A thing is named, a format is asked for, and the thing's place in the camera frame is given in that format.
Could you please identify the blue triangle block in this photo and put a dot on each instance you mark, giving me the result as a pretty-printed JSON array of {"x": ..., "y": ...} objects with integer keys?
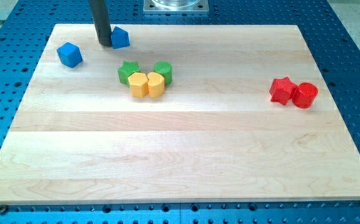
[{"x": 119, "y": 38}]

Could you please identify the light wooden board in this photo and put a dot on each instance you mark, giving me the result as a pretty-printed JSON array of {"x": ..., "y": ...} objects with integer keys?
[{"x": 79, "y": 136}]

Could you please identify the yellow heart block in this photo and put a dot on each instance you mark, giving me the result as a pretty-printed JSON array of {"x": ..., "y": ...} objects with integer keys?
[{"x": 156, "y": 84}]

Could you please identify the green cylinder block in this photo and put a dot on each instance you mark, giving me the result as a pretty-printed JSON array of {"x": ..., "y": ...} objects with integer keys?
[{"x": 165, "y": 69}]

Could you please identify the yellow hexagon block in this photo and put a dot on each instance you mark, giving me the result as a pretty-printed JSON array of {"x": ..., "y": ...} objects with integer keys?
[{"x": 138, "y": 83}]

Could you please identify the green star block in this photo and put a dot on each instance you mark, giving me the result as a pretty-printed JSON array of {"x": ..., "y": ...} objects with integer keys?
[{"x": 127, "y": 69}]

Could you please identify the red star block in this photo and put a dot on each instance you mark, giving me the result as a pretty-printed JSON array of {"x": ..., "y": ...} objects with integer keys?
[{"x": 282, "y": 90}]

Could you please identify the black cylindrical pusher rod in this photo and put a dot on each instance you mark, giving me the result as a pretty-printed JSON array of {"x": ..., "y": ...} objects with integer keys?
[{"x": 101, "y": 21}]

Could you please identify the blue cube block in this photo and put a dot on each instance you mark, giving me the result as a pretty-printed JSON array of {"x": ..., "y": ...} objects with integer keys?
[{"x": 69, "y": 55}]

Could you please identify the red cylinder block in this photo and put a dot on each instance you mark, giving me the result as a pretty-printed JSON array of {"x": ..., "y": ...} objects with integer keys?
[{"x": 305, "y": 95}]

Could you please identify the blue perforated metal table plate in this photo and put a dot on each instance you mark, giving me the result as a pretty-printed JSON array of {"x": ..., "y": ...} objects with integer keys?
[{"x": 330, "y": 28}]

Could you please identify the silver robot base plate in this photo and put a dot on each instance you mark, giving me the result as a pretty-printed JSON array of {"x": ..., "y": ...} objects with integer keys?
[{"x": 172, "y": 6}]

